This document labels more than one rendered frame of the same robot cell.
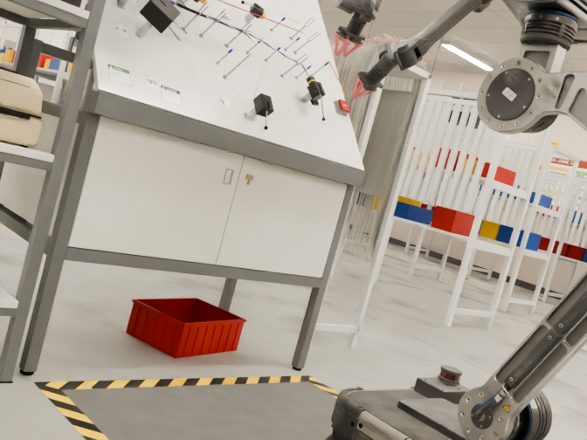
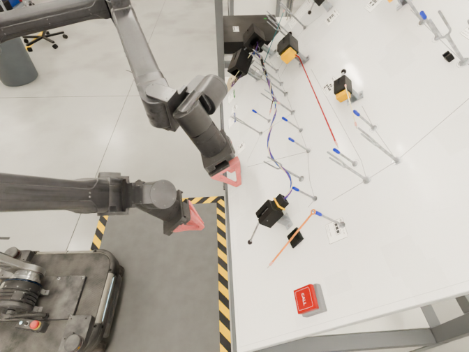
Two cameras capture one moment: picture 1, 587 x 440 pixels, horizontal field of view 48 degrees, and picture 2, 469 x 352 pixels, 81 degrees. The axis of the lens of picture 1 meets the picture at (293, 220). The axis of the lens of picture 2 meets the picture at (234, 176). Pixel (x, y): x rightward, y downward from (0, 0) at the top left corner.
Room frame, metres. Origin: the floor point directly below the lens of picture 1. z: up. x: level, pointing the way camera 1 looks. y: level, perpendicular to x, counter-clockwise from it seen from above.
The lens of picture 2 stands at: (2.77, -0.32, 1.73)
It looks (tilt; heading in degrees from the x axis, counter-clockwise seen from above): 49 degrees down; 130
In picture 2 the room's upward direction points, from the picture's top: straight up
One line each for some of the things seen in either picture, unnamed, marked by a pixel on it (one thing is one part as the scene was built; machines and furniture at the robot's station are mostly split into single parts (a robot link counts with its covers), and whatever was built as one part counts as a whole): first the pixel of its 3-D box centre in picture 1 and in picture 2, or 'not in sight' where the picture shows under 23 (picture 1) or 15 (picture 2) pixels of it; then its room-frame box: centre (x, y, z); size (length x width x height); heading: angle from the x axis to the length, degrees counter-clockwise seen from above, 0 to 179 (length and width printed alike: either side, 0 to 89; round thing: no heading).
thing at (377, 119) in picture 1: (287, 172); not in sight; (3.75, 0.10, 0.78); 1.39 x 0.45 x 1.56; 42
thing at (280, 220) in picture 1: (285, 222); not in sight; (2.51, 0.03, 0.60); 0.55 x 0.03 x 0.39; 134
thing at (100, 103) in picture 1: (249, 147); (231, 188); (2.30, 0.21, 0.83); 1.18 x 0.05 x 0.06; 134
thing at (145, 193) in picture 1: (162, 196); not in sight; (2.13, 0.43, 0.60); 0.55 x 0.02 x 0.39; 134
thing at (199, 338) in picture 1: (187, 326); not in sight; (2.67, 0.31, 0.07); 0.39 x 0.29 x 0.14; 148
